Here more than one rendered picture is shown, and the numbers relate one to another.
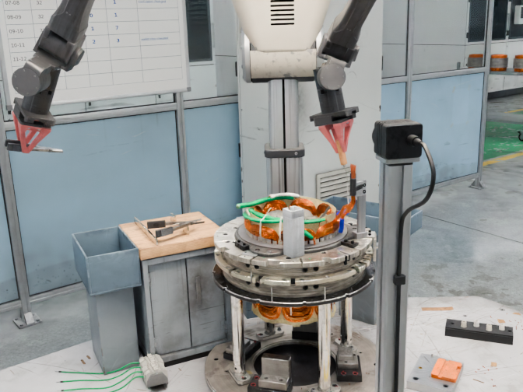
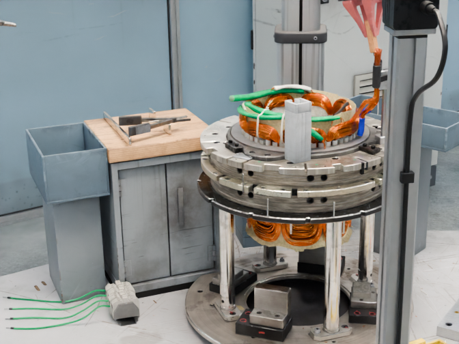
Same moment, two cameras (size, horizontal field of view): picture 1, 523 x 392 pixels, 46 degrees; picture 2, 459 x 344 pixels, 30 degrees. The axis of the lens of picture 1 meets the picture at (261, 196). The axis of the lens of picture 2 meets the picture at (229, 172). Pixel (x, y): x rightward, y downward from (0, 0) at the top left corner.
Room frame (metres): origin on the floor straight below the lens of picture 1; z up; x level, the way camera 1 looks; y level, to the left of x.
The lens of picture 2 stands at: (-0.13, -0.04, 1.51)
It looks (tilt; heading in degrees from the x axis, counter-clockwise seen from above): 20 degrees down; 4
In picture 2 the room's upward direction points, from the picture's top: 1 degrees counter-clockwise
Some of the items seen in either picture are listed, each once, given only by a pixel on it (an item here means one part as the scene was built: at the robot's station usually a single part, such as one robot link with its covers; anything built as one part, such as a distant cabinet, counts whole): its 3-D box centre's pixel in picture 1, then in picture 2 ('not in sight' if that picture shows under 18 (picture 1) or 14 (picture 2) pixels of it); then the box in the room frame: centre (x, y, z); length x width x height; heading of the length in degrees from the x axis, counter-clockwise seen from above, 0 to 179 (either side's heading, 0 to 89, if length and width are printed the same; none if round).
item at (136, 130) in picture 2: (164, 232); (139, 129); (1.24, 0.21, 1.09); 0.04 x 0.01 x 0.02; 130
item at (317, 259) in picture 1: (293, 235); (299, 138); (1.18, -0.06, 1.09); 0.32 x 0.32 x 0.01
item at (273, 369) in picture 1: (275, 371); (270, 305); (1.07, -0.02, 0.85); 0.06 x 0.04 x 0.05; 73
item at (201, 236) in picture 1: (172, 233); (150, 133); (1.32, 0.20, 1.05); 0.20 x 0.19 x 0.02; 115
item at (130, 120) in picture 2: (156, 224); (130, 120); (1.29, 0.23, 1.09); 0.04 x 0.01 x 0.02; 100
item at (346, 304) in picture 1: (345, 305); (367, 231); (1.23, -0.18, 0.91); 0.02 x 0.02 x 0.21
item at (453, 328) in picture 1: (479, 330); not in sight; (1.31, -0.50, 0.79); 0.15 x 0.05 x 0.02; 69
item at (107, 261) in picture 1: (110, 301); (71, 214); (1.26, 0.34, 0.92); 0.17 x 0.11 x 0.28; 25
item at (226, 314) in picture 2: (240, 374); (227, 309); (1.13, 0.06, 0.81); 0.07 x 0.03 x 0.01; 23
